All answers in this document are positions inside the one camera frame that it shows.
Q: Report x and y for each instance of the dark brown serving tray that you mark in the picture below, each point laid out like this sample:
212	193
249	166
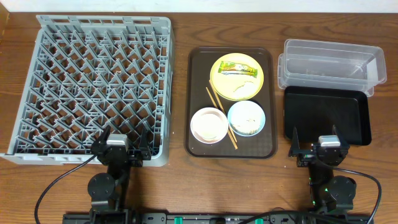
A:
260	146

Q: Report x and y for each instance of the green snack wrapper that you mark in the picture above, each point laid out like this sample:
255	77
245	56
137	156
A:
232	68

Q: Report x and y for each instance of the clear plastic bin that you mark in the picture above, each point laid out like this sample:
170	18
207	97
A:
334	65

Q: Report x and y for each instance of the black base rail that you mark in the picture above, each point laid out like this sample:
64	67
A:
162	218

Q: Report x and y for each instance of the grey plastic dish rack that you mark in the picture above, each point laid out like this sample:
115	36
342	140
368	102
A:
88	73

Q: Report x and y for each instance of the wooden chopstick right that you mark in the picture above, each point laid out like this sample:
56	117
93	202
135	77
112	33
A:
221	107

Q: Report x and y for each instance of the wooden chopstick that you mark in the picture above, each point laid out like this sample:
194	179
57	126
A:
221	107
214	102

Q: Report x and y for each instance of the white tissue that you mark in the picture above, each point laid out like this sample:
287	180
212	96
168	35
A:
245	90

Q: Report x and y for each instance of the food scraps rice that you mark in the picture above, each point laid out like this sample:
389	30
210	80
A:
245	123

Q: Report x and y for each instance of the light blue bowl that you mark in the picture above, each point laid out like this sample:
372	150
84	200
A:
248	107

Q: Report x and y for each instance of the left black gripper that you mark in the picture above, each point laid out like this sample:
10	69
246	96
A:
144	152

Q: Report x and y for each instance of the black waste tray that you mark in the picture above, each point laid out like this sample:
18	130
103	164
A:
313	112

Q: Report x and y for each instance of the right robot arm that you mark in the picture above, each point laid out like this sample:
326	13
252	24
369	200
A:
331	194

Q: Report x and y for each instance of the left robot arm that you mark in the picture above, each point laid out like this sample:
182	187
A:
108	190

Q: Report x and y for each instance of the white pink bowl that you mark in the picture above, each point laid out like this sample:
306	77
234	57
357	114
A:
209	125

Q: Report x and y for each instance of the wooden chopstick left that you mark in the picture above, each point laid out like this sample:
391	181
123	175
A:
214	102

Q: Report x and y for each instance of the yellow round plate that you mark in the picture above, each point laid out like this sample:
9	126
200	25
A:
226	84

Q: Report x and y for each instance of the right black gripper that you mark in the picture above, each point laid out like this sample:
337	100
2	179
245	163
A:
306	157

